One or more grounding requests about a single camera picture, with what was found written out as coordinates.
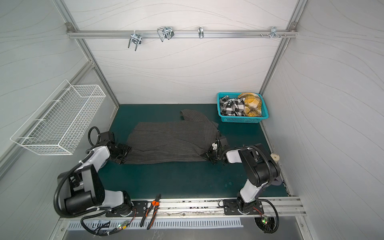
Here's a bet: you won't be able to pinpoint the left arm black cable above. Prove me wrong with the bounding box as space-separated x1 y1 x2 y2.
53 126 133 237

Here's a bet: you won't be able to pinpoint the black white plaid shirt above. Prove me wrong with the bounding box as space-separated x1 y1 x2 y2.
219 96 245 117

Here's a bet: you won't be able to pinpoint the black round fan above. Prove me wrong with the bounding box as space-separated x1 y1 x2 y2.
255 216 278 234

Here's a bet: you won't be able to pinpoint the teal plastic basket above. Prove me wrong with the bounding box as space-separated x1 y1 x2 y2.
217 92 269 124

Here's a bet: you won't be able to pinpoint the small metal ring clamp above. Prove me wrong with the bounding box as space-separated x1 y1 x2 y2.
198 27 204 39

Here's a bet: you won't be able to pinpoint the yellow plaid shirt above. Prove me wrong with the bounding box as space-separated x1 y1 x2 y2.
238 93 263 117

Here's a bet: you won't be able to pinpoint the aluminium horizontal rail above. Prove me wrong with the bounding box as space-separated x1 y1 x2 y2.
67 29 298 39

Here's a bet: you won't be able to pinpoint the dark grey striped shirt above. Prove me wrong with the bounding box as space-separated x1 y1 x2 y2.
124 109 225 165

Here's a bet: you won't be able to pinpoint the orange black pliers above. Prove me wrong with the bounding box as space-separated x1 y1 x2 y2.
139 194 162 231

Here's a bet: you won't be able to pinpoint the white slotted cable duct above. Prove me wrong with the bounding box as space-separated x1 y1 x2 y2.
85 218 244 231

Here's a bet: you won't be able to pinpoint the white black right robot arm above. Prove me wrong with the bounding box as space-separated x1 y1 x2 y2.
201 137 281 216

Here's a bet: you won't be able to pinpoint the cream thread spool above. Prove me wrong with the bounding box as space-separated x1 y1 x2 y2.
271 153 280 163

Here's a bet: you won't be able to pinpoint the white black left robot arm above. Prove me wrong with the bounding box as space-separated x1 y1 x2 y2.
54 127 134 218

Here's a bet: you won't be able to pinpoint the metal wire hook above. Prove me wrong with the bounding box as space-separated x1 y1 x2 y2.
157 26 175 42

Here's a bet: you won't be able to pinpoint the white wire basket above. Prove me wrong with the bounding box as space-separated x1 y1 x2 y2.
10 80 106 156

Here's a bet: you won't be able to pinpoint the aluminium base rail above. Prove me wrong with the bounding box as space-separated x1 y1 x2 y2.
59 196 307 219

